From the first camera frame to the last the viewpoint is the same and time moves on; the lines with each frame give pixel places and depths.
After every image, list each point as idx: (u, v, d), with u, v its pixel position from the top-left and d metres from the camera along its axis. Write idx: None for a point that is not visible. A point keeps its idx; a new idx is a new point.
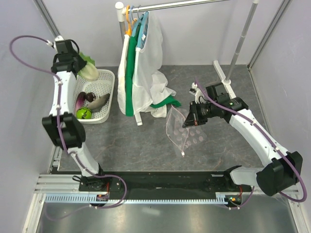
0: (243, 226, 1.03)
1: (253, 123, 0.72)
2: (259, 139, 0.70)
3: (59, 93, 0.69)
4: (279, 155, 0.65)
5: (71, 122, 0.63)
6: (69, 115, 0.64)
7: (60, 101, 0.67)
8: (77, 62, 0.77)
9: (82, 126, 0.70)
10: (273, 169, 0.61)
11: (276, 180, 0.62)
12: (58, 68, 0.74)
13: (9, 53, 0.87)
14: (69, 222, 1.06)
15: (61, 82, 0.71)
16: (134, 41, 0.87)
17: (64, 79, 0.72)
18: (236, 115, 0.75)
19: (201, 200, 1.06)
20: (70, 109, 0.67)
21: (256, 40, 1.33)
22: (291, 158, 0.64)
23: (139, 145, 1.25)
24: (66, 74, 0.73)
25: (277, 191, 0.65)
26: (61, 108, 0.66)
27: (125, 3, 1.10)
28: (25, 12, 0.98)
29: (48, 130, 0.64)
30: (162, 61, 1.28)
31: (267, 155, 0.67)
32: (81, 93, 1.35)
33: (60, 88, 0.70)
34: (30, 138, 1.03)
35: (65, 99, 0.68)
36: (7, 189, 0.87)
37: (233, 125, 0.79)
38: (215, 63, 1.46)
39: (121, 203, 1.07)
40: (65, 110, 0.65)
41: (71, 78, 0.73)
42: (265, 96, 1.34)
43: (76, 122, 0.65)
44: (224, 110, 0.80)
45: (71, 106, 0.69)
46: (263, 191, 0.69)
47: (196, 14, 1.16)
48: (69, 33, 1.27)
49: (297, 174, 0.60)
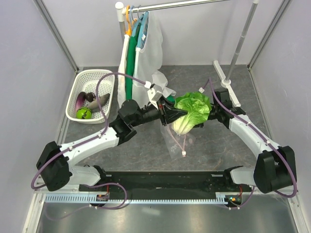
0: (243, 227, 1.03)
1: (248, 123, 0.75)
2: (251, 135, 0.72)
3: (86, 139, 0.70)
4: (270, 147, 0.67)
5: (59, 168, 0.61)
6: (64, 162, 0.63)
7: (77, 146, 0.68)
8: (128, 133, 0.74)
9: (65, 179, 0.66)
10: (264, 159, 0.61)
11: (267, 171, 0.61)
12: (114, 126, 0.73)
13: (9, 52, 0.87)
14: (69, 222, 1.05)
15: (99, 135, 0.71)
16: (134, 41, 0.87)
17: (105, 136, 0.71)
18: (234, 118, 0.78)
19: (201, 200, 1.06)
20: (73, 160, 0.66)
21: (256, 40, 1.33)
22: (282, 151, 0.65)
23: (139, 145, 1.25)
24: (112, 137, 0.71)
25: (272, 186, 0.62)
26: (69, 149, 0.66)
27: (125, 2, 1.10)
28: (25, 12, 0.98)
29: (46, 154, 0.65)
30: (162, 62, 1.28)
31: (258, 146, 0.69)
32: (81, 93, 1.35)
33: (94, 138, 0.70)
34: (30, 138, 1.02)
35: (81, 148, 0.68)
36: (6, 190, 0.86)
37: (233, 130, 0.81)
38: (215, 63, 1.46)
39: (126, 203, 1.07)
40: (66, 156, 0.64)
41: (111, 141, 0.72)
42: (265, 96, 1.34)
43: (62, 173, 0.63)
44: (224, 117, 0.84)
45: (79, 157, 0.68)
46: (259, 189, 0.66)
47: (196, 14, 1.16)
48: (69, 33, 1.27)
49: (285, 162, 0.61)
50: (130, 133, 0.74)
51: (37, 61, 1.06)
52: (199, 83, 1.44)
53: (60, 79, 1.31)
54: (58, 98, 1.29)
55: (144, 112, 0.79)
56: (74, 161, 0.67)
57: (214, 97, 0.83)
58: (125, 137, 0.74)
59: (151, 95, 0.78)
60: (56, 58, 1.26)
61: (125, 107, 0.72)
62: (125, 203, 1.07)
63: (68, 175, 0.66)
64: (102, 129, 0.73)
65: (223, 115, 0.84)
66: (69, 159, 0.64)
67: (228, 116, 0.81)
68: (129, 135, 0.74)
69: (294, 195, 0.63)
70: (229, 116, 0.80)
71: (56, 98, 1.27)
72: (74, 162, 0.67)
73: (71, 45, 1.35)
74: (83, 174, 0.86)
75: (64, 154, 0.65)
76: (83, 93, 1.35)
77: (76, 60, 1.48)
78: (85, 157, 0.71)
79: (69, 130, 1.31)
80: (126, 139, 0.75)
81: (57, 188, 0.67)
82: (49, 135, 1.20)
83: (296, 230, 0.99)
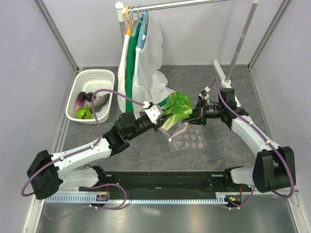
0: (243, 227, 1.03)
1: (250, 123, 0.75)
2: (252, 135, 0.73)
3: (78, 150, 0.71)
4: (270, 147, 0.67)
5: (49, 177, 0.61)
6: (54, 172, 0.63)
7: (68, 157, 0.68)
8: (122, 145, 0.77)
9: (54, 188, 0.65)
10: (262, 157, 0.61)
11: (264, 169, 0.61)
12: (108, 138, 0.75)
13: (9, 52, 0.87)
14: (69, 222, 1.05)
15: (91, 146, 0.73)
16: (134, 41, 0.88)
17: (97, 147, 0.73)
18: (237, 118, 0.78)
19: (201, 200, 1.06)
20: (63, 170, 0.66)
21: (256, 40, 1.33)
22: (282, 152, 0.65)
23: (139, 145, 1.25)
24: (104, 148, 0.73)
25: (270, 186, 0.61)
26: (60, 159, 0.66)
27: (125, 2, 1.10)
28: (25, 12, 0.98)
29: (37, 162, 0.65)
30: (162, 62, 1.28)
31: (258, 146, 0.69)
32: (81, 93, 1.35)
33: (86, 149, 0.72)
34: (30, 138, 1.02)
35: (72, 158, 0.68)
36: (5, 190, 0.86)
37: (235, 131, 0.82)
38: (215, 63, 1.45)
39: (126, 202, 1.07)
40: (57, 166, 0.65)
41: (103, 152, 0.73)
42: (265, 96, 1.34)
43: (52, 182, 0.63)
44: (227, 117, 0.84)
45: (70, 168, 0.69)
46: (257, 189, 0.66)
47: (196, 14, 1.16)
48: (70, 33, 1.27)
49: (283, 161, 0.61)
50: (124, 145, 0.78)
51: (37, 61, 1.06)
52: (199, 83, 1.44)
53: (60, 79, 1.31)
54: (57, 98, 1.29)
55: (139, 124, 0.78)
56: (64, 171, 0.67)
57: (219, 97, 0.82)
58: (118, 149, 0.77)
59: (152, 117, 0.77)
60: (56, 58, 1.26)
61: (123, 119, 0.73)
62: (125, 203, 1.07)
63: (57, 185, 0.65)
64: (95, 140, 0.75)
65: (227, 116, 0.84)
66: (59, 170, 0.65)
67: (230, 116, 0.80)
68: (122, 147, 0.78)
69: (290, 196, 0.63)
70: (232, 116, 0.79)
71: (56, 98, 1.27)
72: (64, 172, 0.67)
73: (71, 45, 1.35)
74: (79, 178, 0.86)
75: (55, 164, 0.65)
76: (83, 93, 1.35)
77: (76, 60, 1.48)
78: (77, 166, 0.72)
79: (69, 130, 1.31)
80: (119, 150, 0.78)
81: (45, 196, 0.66)
82: (49, 135, 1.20)
83: (296, 230, 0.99)
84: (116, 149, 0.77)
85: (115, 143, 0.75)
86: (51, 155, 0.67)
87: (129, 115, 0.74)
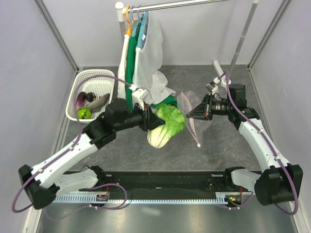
0: (243, 227, 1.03)
1: (260, 131, 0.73)
2: (263, 147, 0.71)
3: (58, 155, 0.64)
4: (278, 164, 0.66)
5: (32, 193, 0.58)
6: (36, 187, 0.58)
7: (48, 166, 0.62)
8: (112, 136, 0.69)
9: (50, 197, 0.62)
10: (269, 175, 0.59)
11: (269, 187, 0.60)
12: (90, 130, 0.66)
13: (9, 53, 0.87)
14: (69, 222, 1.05)
15: (72, 148, 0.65)
16: (134, 41, 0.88)
17: (77, 147, 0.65)
18: (246, 122, 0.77)
19: (201, 200, 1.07)
20: (47, 181, 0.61)
21: (256, 40, 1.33)
22: (290, 170, 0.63)
23: (139, 145, 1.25)
24: (86, 145, 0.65)
25: (271, 202, 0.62)
26: (41, 173, 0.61)
27: (125, 2, 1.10)
28: (25, 13, 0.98)
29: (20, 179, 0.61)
30: (162, 61, 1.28)
31: (266, 160, 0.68)
32: (81, 93, 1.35)
33: (66, 152, 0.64)
34: (29, 137, 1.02)
35: (53, 168, 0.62)
36: (5, 190, 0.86)
37: (242, 133, 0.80)
38: (215, 63, 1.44)
39: (126, 203, 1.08)
40: (38, 180, 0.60)
41: (86, 149, 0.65)
42: (265, 96, 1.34)
43: (40, 195, 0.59)
44: (235, 117, 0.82)
45: (56, 176, 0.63)
46: (258, 200, 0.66)
47: (196, 14, 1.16)
48: (69, 33, 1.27)
49: (290, 182, 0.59)
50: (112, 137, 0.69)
51: (36, 61, 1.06)
52: (199, 83, 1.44)
53: (60, 79, 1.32)
54: (57, 98, 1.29)
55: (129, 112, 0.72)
56: (52, 180, 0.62)
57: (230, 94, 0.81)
58: (104, 141, 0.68)
59: (140, 92, 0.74)
60: (56, 58, 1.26)
61: (115, 102, 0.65)
62: (125, 204, 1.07)
63: (50, 193, 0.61)
64: (74, 139, 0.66)
65: (235, 115, 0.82)
66: (41, 183, 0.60)
67: (239, 118, 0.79)
68: (111, 138, 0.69)
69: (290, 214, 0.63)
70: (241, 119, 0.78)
71: (56, 98, 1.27)
72: (51, 182, 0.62)
73: (71, 45, 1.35)
74: (76, 180, 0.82)
75: (36, 177, 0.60)
76: (82, 93, 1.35)
77: (76, 60, 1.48)
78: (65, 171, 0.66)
79: (69, 130, 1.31)
80: (106, 142, 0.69)
81: (47, 204, 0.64)
82: (49, 135, 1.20)
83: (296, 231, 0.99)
84: (102, 141, 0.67)
85: (100, 135, 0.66)
86: (32, 169, 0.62)
87: (121, 101, 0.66)
